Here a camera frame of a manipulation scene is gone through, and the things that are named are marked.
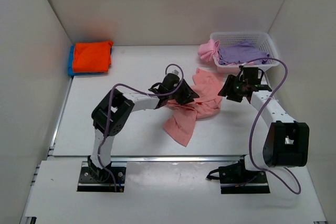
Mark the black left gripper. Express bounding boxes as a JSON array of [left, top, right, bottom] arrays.
[[168, 79, 199, 106]]

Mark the salmon pink t shirt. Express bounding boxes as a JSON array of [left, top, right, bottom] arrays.
[[163, 68, 224, 147]]

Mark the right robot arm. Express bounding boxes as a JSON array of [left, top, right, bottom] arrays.
[[217, 67, 310, 187]]

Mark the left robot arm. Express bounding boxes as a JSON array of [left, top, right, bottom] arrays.
[[88, 73, 200, 183]]

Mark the purple t shirt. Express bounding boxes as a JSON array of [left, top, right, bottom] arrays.
[[218, 40, 269, 66]]

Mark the light pink t shirt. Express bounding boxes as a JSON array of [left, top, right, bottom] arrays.
[[197, 39, 220, 62]]

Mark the white plastic laundry basket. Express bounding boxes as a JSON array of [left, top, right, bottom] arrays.
[[209, 31, 279, 72]]

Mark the folded orange t shirt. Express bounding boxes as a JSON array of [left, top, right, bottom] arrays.
[[71, 40, 113, 74]]

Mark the folded blue t shirt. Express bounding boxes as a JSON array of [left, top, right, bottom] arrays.
[[67, 46, 106, 77]]

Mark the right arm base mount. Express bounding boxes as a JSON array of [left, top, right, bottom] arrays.
[[206, 163, 270, 195]]

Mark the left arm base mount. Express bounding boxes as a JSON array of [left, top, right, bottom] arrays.
[[77, 162, 127, 193]]

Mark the aluminium table edge rail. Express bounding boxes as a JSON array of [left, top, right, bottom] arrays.
[[52, 77, 254, 161]]

